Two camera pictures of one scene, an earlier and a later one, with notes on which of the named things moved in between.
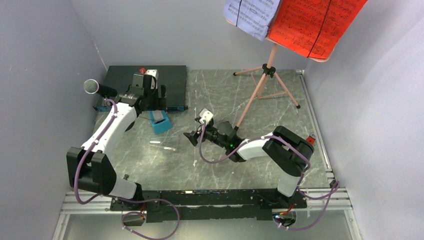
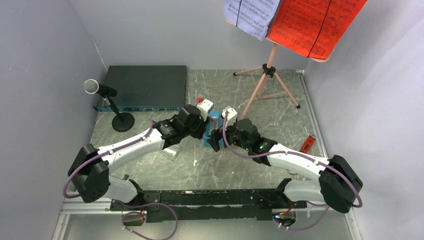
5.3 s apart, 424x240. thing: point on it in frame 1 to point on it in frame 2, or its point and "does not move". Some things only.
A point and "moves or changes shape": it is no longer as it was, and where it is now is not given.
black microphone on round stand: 92,86 does not move
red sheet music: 312,28 does not move
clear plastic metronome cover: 169,142 moves or changes shape
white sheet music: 254,16 does not move
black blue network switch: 174,77 does not move
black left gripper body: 154,103 to 197,131
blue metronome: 160,121 moves or changes shape
